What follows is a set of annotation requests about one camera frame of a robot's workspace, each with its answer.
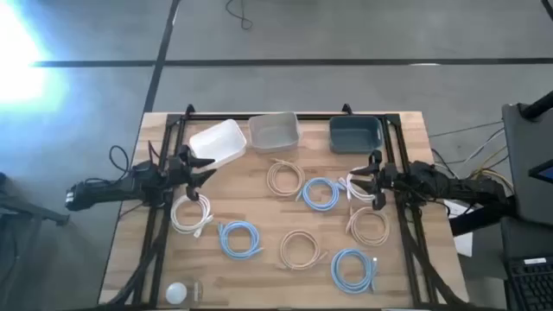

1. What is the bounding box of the light blue cable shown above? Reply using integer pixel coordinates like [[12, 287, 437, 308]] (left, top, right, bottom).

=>
[[217, 219, 264, 262], [296, 176, 342, 213], [330, 248, 379, 295]]

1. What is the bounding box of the black floor cable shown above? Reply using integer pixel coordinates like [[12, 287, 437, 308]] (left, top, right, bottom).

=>
[[224, 0, 254, 31]]

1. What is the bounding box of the black keyboard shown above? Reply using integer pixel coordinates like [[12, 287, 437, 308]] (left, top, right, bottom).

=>
[[505, 254, 553, 311]]

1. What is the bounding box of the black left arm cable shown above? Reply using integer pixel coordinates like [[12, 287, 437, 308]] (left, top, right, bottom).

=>
[[107, 144, 131, 175]]

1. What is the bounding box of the white cable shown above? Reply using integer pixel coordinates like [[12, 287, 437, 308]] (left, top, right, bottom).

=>
[[169, 193, 215, 238], [339, 166, 377, 204]]

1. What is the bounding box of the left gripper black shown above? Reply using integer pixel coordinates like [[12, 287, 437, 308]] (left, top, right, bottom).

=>
[[166, 144, 218, 192]]

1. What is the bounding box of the white paper sheet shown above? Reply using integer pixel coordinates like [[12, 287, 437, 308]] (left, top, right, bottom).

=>
[[442, 198, 474, 258]]

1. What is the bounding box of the tablet with blue screen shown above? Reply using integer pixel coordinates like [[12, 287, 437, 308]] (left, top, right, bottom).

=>
[[529, 158, 553, 185]]

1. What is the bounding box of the grey floor wire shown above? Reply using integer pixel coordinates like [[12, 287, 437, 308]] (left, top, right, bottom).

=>
[[429, 120, 505, 139]]

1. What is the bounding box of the black support beam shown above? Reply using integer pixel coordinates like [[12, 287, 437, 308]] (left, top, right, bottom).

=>
[[448, 196, 519, 237]]

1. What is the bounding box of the beige plastic bin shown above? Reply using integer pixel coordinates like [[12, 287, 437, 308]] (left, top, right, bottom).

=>
[[247, 111, 302, 155]]

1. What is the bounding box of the beige cable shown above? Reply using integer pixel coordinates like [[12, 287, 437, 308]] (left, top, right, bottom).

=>
[[265, 158, 307, 198], [345, 206, 391, 248], [278, 228, 329, 271]]

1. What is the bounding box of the white plastic bin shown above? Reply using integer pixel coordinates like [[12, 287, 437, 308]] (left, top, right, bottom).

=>
[[188, 118, 248, 170]]

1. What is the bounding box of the clear round jar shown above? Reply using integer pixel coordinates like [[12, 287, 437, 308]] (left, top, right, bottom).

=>
[[185, 278, 204, 303]]

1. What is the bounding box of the yellow wire bundle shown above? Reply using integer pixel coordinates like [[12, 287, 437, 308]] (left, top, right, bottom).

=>
[[468, 144, 515, 185]]

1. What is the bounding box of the black floor stand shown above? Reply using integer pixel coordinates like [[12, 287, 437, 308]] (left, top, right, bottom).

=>
[[0, 172, 70, 311]]

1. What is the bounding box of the dark teal plastic bin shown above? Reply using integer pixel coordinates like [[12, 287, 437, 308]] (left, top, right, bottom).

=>
[[328, 115, 385, 156]]

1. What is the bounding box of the black pole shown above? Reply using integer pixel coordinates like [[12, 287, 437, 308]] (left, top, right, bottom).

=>
[[518, 90, 553, 121]]

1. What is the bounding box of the black metal table frame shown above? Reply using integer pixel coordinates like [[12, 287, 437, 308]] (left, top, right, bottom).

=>
[[99, 103, 472, 311]]

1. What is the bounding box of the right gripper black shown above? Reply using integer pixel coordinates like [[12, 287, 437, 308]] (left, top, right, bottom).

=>
[[349, 150, 401, 196]]

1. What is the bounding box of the dark grey equipment case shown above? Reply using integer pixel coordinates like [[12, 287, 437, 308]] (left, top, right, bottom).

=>
[[500, 102, 553, 225]]

